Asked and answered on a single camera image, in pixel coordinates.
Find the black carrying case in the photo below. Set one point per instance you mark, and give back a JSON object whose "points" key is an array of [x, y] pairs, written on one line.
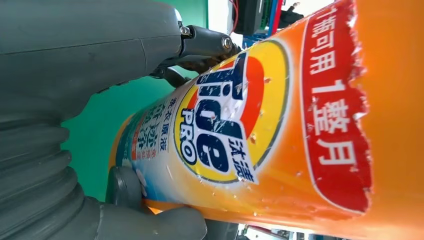
{"points": [[251, 16]]}

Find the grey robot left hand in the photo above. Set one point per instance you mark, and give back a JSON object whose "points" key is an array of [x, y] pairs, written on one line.
{"points": [[82, 43]]}

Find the person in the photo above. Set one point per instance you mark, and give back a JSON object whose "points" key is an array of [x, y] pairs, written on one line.
{"points": [[290, 18]]}

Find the red rail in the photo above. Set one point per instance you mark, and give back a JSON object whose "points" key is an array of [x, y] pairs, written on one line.
{"points": [[277, 16]]}

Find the orange detergent bottle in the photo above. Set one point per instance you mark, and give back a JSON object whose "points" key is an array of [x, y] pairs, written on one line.
{"points": [[265, 132]]}

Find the white table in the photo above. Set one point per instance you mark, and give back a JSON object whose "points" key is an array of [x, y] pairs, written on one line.
{"points": [[218, 13]]}

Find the green table mat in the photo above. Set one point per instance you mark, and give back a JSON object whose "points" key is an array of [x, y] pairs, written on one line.
{"points": [[99, 139]]}

